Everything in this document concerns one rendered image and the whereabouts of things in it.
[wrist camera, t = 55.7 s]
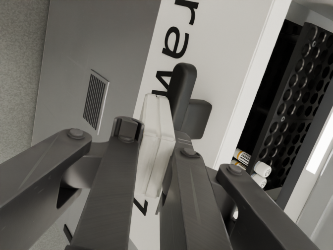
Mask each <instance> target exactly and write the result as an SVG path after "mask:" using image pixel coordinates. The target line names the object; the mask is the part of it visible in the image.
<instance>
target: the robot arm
mask: <svg viewBox="0 0 333 250"><path fill-rule="evenodd" d="M83 188H87V189H90V192H89V195H88V197H87V200H86V203H85V205H84V208H83V211H82V213H81V216H80V219H79V221H78V224H77V227H76V229H75V232H74V235H73V237H72V240H71V243H70V245H67V246H66V247H65V249H64V250H128V243H129V234H130V226H131V217H132V208H133V200H134V194H137V195H140V193H142V194H145V197H150V198H155V199H156V198H157V197H159V196H160V193H161V189H162V188H163V190H162V193H161V197H160V200H159V203H158V207H157V210H156V213H155V215H158V213H159V212H160V250H320V249H319V248H318V247H317V246H316V245H315V244H314V243H313V242H312V241H311V240H310V239H309V238H308V237H307V235H306V234H305V233H304V232H303V231H302V230H301V229H300V228H299V227H298V226H297V225H296V224H295V223H294V222H293V221H292V220H291V219H290V218H289V216H288V215H287V214H286V213H285V212H284V211H283V210H282V209H281V208H280V207H279V206H278V205H277V204H276V203H275V202H274V201H273V200H272V199H271V197H270V196H269V195H268V194H267V193H266V192H265V191H264V190H263V189H262V188H261V187H260V186H259V185H258V184H257V183H256V182H255V181H254V180H253V179H252V177H251V176H250V175H249V174H248V173H247V172H246V171H244V170H243V169H242V168H240V167H239V166H237V165H234V164H228V163H223V164H220V166H219V169H218V171H217V170H215V169H212V168H210V167H207V166H205V163H204V160H203V157H202V156H201V154H200V153H198V152H196V151H194V148H193V145H192V142H191V138H190V137H189V136H188V135H187V134H186V133H183V132H179V131H175V130H174V129H173V123H172V117H171V111H170V105H169V100H168V99H167V97H163V96H159V97H156V95H155V94H151V93H148V94H146V95H145V98H144V102H143V106H142V110H141V114H140V118H139V120H137V119H135V118H131V117H126V116H119V117H115V118H114V121H113V126H112V130H111V136H110V138H109V141H106V142H92V136H91V135H90V134H89V133H87V132H85V131H83V130H80V129H77V128H76V129H74V128H70V129H64V130H61V131H59V132H57V133H55V134H54V135H52V136H50V137H48V138H46V139H45V140H43V141H41V142H39V143H37V144H36V145H34V146H32V147H30V148H28V149H26V150H25V151H23V152H21V153H19V154H17V155H16V156H14V157H12V158H10V159H8V160H7V161H5V162H3V163H1V164H0V250H29V249H30V248H31V247H32V245H33V244H34V243H35V242H36V241H37V240H38V239H39V238H40V237H41V236H42V235H43V234H44V233H45V232H46V231H47V230H48V228H49V227H50V226H51V225H52V224H53V223H54V222H55V221H56V220H57V219H58V218H59V217H60V216H61V215H62V214H63V213H64V212H65V210H66V209H67V208H68V207H69V206H70V205H71V204H72V203H73V202H74V201H75V200H76V199H77V198H78V197H79V196H80V194H81V192H82V189H83ZM236 208H237V209H238V216H237V219H235V218H234V216H233V215H234V213H235V210H236Z"/></svg>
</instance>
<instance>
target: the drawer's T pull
mask: <svg viewBox="0 0 333 250"><path fill-rule="evenodd" d="M196 78H197V69H196V67H195V66H194V65H192V64H190V63H185V62H180V63H178V64H176V66H175V67H174V69H173V71H172V75H171V78H170V82H169V86H168V89H167V93H166V97H167V99H168V100H169V105H170V111H171V117H172V123H173V129H174V130H175V131H179V132H183V133H186V134H187V135H188V136H189V137H190V138H191V140H193V139H201V138H202V137H203V134H204V131H205V128H206V125H207V122H208V119H209V116H210V113H211V110H212V105H211V104H210V103H209V102H207V101H205V100H200V99H191V95H192V91H193V88H194V85H195V82H196Z"/></svg>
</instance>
